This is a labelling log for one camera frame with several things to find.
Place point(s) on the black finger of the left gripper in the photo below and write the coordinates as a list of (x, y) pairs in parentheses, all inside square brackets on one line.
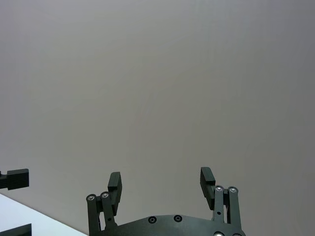
[(21, 231), (18, 179)]

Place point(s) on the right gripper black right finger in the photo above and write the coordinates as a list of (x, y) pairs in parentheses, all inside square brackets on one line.
[(207, 186)]

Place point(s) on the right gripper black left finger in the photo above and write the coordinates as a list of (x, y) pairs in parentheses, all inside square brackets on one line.
[(115, 194)]

